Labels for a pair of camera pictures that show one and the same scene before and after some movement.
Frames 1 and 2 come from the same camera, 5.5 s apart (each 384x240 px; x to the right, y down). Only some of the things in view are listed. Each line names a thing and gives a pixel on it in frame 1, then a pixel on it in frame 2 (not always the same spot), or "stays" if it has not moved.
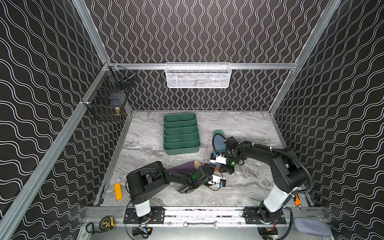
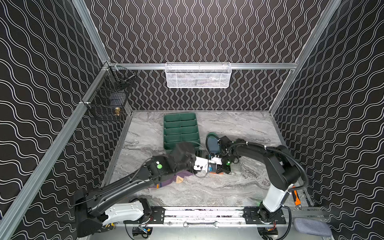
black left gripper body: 208,174 -> 189,162
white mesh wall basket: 198,74 stays
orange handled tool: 297,201 stays
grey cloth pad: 312,226 stays
